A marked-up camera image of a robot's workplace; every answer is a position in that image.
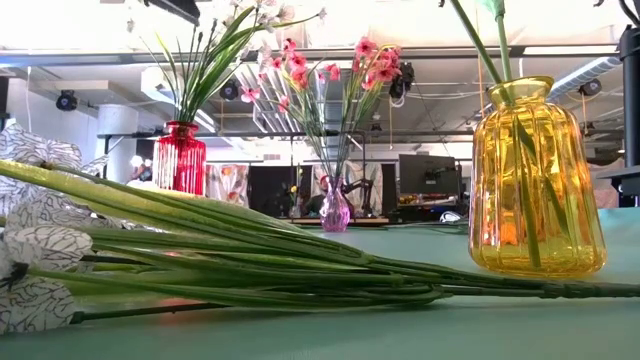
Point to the black background monitor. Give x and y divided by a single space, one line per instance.
425 175

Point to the printed hanging cloth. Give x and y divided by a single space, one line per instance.
227 185
372 172

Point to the person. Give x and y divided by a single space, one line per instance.
316 202

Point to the overhead bar with light strips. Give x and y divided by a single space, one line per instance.
430 51

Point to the black background workstation frame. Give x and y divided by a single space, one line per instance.
125 135

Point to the white rectangular ceiling duct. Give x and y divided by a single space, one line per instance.
160 82

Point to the pink hanging cloth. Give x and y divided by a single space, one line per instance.
606 192

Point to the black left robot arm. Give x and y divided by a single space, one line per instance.
175 7

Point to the yellow ribbed glass vase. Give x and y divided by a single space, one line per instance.
535 210

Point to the black monitor stand pole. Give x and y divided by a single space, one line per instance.
631 100

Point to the pink artificial flower bunch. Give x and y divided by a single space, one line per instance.
299 75
382 70

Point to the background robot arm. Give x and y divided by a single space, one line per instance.
362 186

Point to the black ceiling device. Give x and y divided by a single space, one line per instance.
66 100
230 91
590 87
406 80

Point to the grey desk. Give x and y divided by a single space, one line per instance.
625 182

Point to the small purple glass vase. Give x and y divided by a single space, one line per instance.
335 212

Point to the silver air duct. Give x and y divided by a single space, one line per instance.
336 95

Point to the white ribbed duct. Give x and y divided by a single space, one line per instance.
575 75

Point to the green stems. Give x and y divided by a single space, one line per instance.
476 42

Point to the red ribbed glass vase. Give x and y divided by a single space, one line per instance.
180 165

